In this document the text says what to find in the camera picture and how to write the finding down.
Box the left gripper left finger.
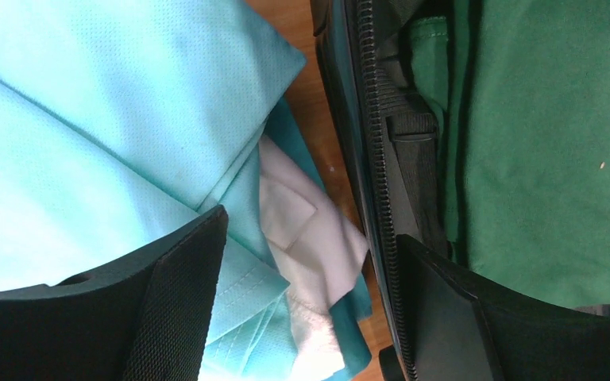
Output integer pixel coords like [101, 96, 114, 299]
[0, 206, 228, 380]

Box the dark green shirt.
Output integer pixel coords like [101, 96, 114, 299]
[408, 1, 610, 316]

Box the light mint shirt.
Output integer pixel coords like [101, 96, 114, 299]
[0, 1, 305, 380]

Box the white shirt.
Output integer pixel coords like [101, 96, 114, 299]
[259, 137, 368, 380]

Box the teal shirt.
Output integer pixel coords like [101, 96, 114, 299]
[261, 99, 372, 380]

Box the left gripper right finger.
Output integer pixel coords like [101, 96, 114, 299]
[379, 235, 610, 380]

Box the black open suitcase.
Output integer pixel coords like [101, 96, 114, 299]
[310, 0, 610, 381]

